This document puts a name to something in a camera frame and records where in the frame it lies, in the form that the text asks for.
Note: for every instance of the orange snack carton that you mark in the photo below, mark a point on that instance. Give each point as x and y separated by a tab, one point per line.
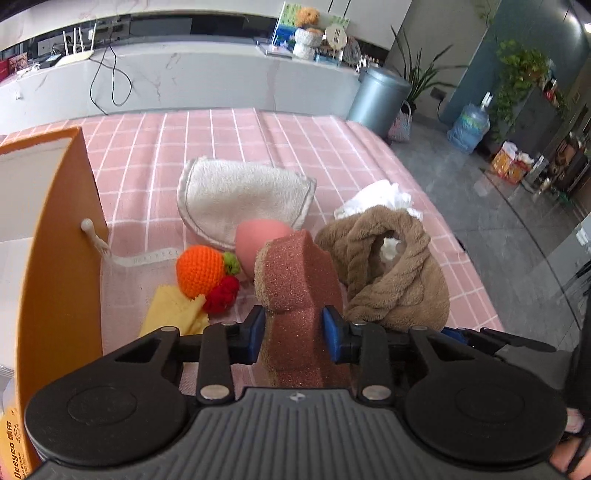
505	164

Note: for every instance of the long-leaf potted plant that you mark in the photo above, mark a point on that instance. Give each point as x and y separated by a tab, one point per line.
418	76

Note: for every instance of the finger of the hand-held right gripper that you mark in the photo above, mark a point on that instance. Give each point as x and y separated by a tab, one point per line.
508	339

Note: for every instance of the grey trash bin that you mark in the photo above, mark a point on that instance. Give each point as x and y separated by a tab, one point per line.
376	101

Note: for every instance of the orange cardboard box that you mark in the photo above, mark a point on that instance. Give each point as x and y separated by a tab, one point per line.
60	258

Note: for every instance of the pink printed box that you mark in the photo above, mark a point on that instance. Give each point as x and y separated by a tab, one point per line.
18	62

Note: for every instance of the white fleece cloth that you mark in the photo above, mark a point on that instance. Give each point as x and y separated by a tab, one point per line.
240	194

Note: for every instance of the white marble cabinet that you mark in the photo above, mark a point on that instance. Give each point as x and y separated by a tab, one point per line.
207	78

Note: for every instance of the white router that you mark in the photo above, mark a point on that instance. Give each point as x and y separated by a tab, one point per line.
74	59

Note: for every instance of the pink makeup sponge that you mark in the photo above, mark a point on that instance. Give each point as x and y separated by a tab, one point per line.
258	240

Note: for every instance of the round glass ornament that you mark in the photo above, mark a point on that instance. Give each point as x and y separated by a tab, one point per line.
352	50

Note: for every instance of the person's right hand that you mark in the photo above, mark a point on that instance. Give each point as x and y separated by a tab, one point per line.
575	419

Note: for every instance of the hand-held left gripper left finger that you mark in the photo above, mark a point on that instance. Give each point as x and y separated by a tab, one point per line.
257	334

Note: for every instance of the crocheted orange fruit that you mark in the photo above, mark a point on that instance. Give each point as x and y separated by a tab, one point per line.
198	270

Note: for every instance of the wall socket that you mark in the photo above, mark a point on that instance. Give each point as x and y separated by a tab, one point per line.
437	94

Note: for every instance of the grey side cabinet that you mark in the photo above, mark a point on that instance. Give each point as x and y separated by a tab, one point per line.
545	120

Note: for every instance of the pink woven basket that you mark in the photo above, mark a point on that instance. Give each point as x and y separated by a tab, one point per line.
399	127

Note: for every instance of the crocheted red berry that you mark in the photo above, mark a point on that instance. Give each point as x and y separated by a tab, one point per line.
221	295

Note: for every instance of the brown plush scarf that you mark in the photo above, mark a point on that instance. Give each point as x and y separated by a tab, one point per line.
406	286

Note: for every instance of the red box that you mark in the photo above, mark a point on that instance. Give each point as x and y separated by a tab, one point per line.
3	69

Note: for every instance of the yellow cloth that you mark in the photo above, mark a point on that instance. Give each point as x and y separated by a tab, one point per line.
168	314

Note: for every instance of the plush toys on counter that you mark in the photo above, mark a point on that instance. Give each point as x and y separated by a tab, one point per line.
288	27

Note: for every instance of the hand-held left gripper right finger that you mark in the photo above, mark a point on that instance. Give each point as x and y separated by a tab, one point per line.
330	334

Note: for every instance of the brown scouring sponge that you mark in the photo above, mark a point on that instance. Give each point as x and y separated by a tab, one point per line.
295	286

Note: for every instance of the green ivy plant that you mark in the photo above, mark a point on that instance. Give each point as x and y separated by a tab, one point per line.
521	64

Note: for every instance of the brown teddy bear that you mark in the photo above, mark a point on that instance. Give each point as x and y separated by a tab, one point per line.
308	16

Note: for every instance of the white paper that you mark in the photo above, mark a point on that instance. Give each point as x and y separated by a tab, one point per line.
374	196

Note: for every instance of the pink checked tablecloth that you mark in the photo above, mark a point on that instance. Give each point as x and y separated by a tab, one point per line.
184	134

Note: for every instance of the blue water jug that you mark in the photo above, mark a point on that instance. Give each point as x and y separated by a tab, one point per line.
468	124

